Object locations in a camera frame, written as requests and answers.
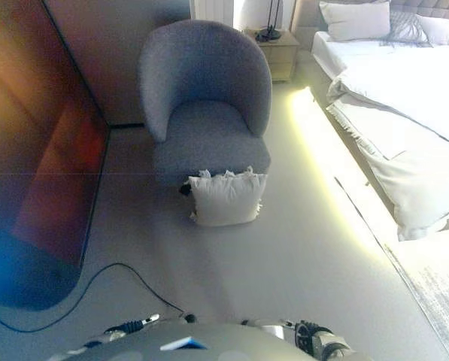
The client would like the white fringed cushion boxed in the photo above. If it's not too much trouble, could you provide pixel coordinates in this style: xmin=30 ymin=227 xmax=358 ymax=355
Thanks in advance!
xmin=187 ymin=165 xmax=268 ymax=227

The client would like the grey round armchair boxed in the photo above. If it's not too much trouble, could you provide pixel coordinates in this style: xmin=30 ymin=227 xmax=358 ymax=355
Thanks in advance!
xmin=138 ymin=19 xmax=273 ymax=188

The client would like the wooden bedside table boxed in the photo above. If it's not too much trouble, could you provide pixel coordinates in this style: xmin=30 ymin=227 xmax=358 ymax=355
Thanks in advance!
xmin=245 ymin=29 xmax=301 ymax=84

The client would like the black table lamp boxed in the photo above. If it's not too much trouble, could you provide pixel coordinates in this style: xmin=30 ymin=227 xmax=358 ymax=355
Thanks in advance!
xmin=254 ymin=0 xmax=283 ymax=42

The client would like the grey robot torso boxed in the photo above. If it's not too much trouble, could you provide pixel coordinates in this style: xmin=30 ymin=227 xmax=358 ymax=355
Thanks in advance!
xmin=43 ymin=317 xmax=364 ymax=361

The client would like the white bed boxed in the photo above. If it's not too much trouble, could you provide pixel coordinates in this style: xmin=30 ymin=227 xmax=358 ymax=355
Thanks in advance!
xmin=290 ymin=0 xmax=449 ymax=242

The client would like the white duvet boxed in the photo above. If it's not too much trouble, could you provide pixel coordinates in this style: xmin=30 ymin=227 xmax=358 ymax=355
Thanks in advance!
xmin=324 ymin=66 xmax=449 ymax=242

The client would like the dark glossy wardrobe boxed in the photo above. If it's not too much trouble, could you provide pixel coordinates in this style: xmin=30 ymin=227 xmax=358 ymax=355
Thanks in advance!
xmin=0 ymin=0 xmax=112 ymax=311

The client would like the white pillow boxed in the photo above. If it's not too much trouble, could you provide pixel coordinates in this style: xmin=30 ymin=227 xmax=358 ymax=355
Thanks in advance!
xmin=318 ymin=0 xmax=392 ymax=42
xmin=415 ymin=14 xmax=449 ymax=48

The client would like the grey patterned rug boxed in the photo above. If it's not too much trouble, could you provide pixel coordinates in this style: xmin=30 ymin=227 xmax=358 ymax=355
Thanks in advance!
xmin=383 ymin=243 xmax=449 ymax=361

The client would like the black floor cable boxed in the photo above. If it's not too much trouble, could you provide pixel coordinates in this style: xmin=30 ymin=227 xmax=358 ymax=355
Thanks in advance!
xmin=0 ymin=262 xmax=187 ymax=334

